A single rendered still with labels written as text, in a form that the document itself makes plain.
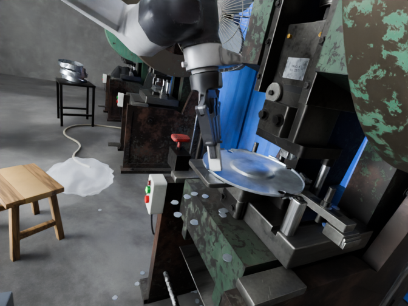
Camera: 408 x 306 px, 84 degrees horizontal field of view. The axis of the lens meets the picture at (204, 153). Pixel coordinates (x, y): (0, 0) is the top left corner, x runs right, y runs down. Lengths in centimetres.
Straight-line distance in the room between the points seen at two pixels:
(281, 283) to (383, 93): 41
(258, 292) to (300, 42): 57
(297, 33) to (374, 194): 49
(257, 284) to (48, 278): 105
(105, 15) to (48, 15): 660
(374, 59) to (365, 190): 57
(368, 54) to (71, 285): 131
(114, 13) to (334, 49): 44
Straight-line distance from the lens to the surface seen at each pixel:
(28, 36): 720
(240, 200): 64
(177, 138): 86
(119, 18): 56
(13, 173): 153
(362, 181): 81
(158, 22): 47
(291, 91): 64
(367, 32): 27
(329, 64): 53
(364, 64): 29
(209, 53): 52
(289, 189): 62
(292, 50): 68
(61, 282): 136
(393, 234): 86
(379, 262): 87
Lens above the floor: 102
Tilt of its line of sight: 20 degrees down
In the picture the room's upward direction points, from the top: 12 degrees clockwise
